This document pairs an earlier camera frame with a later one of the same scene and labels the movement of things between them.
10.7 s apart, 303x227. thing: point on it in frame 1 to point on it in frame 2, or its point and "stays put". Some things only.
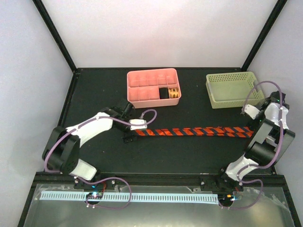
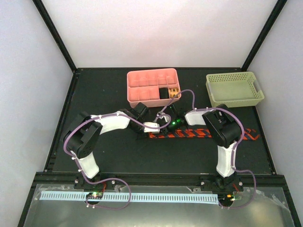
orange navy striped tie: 226,132 stays put
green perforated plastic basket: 231,90 stays put
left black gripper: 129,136 to 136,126
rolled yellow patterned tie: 173,92 stays put
